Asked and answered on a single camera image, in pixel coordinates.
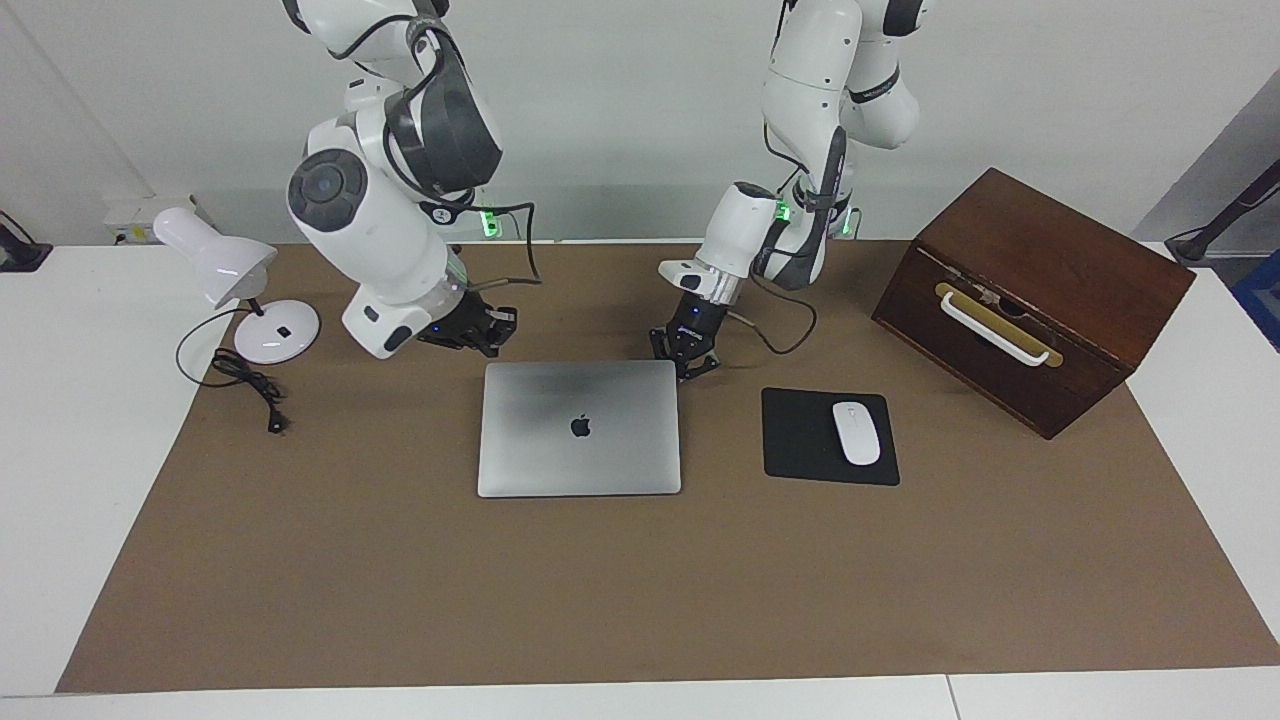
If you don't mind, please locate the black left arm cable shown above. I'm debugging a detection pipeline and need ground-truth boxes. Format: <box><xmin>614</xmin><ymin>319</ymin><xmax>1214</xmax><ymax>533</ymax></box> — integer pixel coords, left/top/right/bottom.
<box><xmin>730</xmin><ymin>118</ymin><xmax>819</xmax><ymax>357</ymax></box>

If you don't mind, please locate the white power strip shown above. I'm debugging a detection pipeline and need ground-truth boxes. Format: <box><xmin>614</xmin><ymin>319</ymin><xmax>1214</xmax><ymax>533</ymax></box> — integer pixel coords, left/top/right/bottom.
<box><xmin>105</xmin><ymin>195</ymin><xmax>201</xmax><ymax>246</ymax></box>

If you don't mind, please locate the white box handle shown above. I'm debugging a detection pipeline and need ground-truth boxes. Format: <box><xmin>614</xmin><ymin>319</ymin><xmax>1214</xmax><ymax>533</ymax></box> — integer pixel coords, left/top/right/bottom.
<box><xmin>940</xmin><ymin>290</ymin><xmax>1053</xmax><ymax>368</ymax></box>

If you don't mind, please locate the dark brown wooden box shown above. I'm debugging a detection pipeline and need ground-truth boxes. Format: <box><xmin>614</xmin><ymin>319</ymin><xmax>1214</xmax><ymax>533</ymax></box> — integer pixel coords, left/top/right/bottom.
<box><xmin>871</xmin><ymin>167</ymin><xmax>1197</xmax><ymax>441</ymax></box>

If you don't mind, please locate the silver grey laptop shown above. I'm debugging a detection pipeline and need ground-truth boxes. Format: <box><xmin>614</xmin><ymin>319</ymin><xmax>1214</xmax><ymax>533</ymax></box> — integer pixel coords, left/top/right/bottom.
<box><xmin>477</xmin><ymin>360</ymin><xmax>683</xmax><ymax>499</ymax></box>

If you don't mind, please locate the black lamp power cable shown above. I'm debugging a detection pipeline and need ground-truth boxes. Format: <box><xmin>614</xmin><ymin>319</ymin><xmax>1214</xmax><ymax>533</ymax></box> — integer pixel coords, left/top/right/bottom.
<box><xmin>176</xmin><ymin>307</ymin><xmax>289</xmax><ymax>435</ymax></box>

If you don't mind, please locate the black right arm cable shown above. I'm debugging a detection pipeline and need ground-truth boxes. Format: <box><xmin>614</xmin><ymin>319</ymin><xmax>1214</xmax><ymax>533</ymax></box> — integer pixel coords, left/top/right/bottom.
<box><xmin>335</xmin><ymin>10</ymin><xmax>543</xmax><ymax>293</ymax></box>

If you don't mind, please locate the white computer mouse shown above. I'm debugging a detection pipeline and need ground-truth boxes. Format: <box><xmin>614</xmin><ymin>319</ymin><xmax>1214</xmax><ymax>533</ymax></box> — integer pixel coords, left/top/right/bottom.
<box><xmin>832</xmin><ymin>401</ymin><xmax>882</xmax><ymax>467</ymax></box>

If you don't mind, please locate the blue crate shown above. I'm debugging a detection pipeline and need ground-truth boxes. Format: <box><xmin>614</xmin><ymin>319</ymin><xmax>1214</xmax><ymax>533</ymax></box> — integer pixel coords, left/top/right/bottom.
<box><xmin>1232</xmin><ymin>250</ymin><xmax>1280</xmax><ymax>351</ymax></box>

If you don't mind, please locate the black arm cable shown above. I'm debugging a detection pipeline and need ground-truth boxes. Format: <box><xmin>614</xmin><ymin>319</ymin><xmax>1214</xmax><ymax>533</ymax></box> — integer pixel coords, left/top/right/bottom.
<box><xmin>730</xmin><ymin>118</ymin><xmax>819</xmax><ymax>357</ymax></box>
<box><xmin>335</xmin><ymin>10</ymin><xmax>543</xmax><ymax>293</ymax></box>

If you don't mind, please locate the white desk lamp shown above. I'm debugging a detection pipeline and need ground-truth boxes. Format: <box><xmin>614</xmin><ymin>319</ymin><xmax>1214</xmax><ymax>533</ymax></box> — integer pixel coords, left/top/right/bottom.
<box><xmin>152</xmin><ymin>206</ymin><xmax>322</xmax><ymax>365</ymax></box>

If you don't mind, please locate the black mouse pad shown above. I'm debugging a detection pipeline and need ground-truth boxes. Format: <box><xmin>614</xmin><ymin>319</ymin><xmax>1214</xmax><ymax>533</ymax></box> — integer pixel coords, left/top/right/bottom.
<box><xmin>761</xmin><ymin>387</ymin><xmax>901</xmax><ymax>487</ymax></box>

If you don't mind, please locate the black tripod stand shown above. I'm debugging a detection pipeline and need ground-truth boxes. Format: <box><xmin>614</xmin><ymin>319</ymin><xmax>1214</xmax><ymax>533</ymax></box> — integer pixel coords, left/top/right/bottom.
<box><xmin>1165</xmin><ymin>160</ymin><xmax>1280</xmax><ymax>263</ymax></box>

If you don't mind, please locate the brown table mat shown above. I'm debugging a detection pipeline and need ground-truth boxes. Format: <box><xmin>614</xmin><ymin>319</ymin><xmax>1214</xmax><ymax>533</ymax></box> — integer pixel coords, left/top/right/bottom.
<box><xmin>55</xmin><ymin>238</ymin><xmax>1280</xmax><ymax>694</ymax></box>

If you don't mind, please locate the black clamp mount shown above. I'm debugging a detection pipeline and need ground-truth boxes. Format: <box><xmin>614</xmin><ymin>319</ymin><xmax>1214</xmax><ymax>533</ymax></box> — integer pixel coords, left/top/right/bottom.
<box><xmin>0</xmin><ymin>212</ymin><xmax>53</xmax><ymax>273</ymax></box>

